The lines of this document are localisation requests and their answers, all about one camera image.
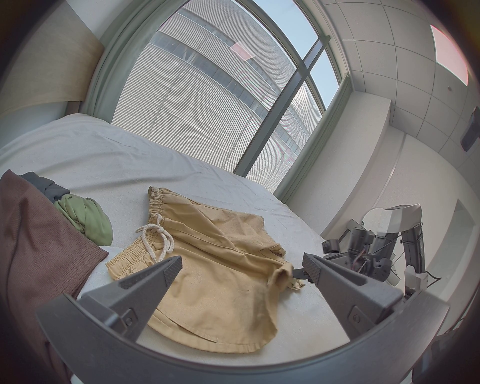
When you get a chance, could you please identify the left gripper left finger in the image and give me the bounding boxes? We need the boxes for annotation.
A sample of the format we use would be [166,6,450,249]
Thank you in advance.
[80,256,184,344]

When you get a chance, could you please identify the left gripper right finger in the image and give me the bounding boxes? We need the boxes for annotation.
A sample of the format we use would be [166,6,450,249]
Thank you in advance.
[301,253,404,344]

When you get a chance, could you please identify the tan shorts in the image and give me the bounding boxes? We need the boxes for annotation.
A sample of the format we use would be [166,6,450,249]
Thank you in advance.
[106,186,307,355]

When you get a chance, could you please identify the bed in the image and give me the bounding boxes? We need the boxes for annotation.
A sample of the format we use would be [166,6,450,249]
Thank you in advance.
[0,7,361,376]

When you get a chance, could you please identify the green garment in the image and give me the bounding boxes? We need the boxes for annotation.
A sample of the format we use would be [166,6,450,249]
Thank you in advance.
[55,194,114,247]

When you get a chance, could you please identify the dark brown garment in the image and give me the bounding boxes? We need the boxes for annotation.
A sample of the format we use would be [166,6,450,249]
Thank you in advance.
[0,169,110,384]

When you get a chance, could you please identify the dark grey garment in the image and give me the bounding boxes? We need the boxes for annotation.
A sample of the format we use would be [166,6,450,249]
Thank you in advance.
[19,172,72,205]

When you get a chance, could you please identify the window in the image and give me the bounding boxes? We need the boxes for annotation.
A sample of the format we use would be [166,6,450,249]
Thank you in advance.
[110,0,344,193]

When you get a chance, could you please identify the square ceiling light panel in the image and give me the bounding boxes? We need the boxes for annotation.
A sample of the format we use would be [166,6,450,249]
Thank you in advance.
[430,24,470,87]

